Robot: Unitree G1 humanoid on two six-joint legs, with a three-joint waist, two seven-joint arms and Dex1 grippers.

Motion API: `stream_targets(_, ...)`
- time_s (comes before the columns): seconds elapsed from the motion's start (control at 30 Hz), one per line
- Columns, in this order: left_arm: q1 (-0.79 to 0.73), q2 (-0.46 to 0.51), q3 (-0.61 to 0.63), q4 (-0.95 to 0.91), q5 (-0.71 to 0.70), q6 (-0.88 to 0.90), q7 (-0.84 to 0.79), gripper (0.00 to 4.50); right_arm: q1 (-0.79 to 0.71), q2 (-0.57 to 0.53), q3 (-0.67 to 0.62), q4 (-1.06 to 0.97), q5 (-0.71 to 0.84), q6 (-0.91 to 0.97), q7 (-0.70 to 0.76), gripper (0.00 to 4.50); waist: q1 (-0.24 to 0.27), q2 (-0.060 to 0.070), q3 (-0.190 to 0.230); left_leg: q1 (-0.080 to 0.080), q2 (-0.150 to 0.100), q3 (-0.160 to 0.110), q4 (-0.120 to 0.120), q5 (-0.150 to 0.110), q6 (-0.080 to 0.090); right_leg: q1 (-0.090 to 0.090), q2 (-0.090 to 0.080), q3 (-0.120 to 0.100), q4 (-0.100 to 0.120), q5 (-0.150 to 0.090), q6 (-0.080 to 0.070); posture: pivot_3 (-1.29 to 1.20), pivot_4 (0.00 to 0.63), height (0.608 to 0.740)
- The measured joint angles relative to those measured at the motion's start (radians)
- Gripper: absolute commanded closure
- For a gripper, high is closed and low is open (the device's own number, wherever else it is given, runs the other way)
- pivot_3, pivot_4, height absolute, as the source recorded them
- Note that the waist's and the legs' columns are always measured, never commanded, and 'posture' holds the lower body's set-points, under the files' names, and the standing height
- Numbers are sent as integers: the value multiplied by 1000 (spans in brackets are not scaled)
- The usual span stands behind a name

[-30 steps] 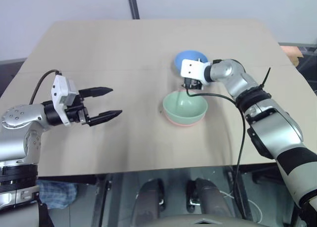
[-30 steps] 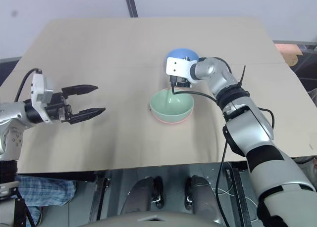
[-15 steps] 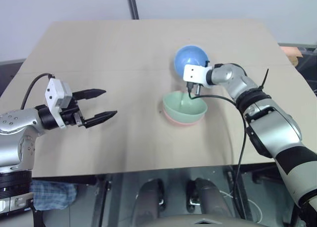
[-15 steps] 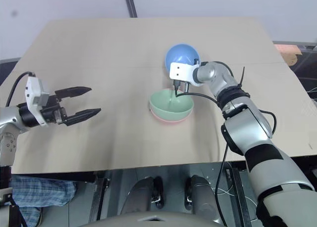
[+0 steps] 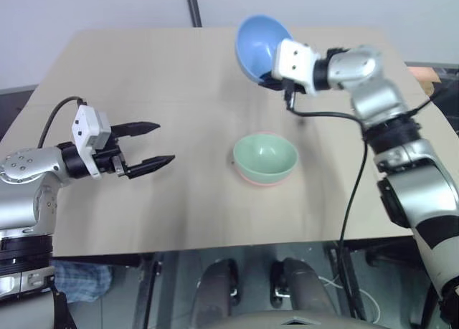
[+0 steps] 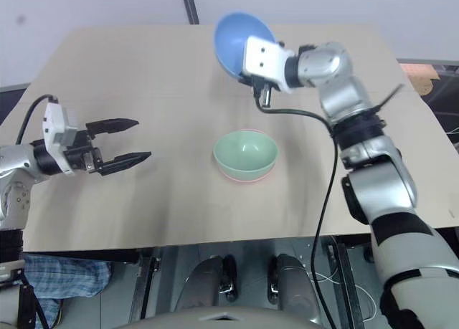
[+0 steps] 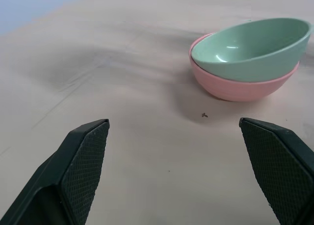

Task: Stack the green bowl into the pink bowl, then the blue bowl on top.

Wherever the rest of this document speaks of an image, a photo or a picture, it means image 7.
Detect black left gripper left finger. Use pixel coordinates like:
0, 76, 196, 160
0, 118, 110, 225

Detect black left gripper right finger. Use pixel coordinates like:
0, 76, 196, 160
238, 117, 314, 225

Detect green bowl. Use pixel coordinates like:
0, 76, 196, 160
191, 17, 313, 83

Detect pink bowl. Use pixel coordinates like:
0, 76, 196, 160
188, 32, 300, 102

